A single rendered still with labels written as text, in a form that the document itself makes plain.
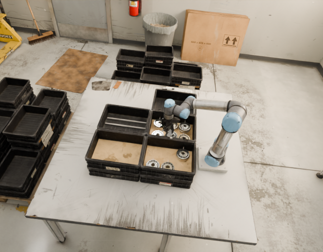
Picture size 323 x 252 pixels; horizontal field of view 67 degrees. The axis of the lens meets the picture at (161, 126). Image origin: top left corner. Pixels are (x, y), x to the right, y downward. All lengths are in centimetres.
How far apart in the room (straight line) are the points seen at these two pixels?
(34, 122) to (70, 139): 65
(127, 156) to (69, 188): 49
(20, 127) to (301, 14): 443
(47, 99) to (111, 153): 149
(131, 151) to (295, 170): 215
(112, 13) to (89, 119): 274
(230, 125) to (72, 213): 122
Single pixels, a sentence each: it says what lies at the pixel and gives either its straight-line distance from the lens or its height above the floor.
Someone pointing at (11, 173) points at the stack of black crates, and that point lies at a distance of 276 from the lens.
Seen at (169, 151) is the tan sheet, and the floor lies 83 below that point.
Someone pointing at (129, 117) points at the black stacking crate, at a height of 83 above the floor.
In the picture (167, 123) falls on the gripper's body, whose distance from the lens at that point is 189.
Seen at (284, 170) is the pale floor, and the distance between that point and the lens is 334.
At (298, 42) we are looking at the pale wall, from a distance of 519.
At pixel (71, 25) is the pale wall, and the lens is 508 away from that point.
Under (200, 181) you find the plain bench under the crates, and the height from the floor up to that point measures 70.
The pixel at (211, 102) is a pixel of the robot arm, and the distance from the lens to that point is 176.
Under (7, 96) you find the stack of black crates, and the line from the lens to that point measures 323.
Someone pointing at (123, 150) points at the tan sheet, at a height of 83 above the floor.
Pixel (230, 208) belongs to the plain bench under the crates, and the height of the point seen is 70.
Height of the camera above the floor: 239
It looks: 47 degrees down
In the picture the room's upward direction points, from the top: 7 degrees clockwise
